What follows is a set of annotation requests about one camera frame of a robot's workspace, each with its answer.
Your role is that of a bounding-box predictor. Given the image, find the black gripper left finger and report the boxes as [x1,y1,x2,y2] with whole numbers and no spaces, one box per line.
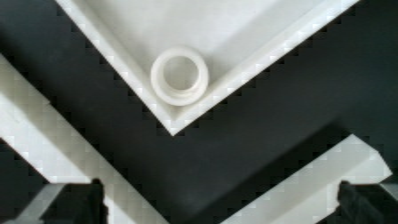
[7,179,110,224]

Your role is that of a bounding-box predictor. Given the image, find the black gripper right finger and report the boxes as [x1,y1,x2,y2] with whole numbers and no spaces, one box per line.
[333,176,398,224]

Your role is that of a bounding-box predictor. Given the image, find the white square tabletop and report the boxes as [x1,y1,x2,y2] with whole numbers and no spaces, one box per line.
[55,0,359,134]

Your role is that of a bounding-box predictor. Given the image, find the white obstacle fence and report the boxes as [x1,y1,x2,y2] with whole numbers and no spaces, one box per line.
[0,55,393,224]

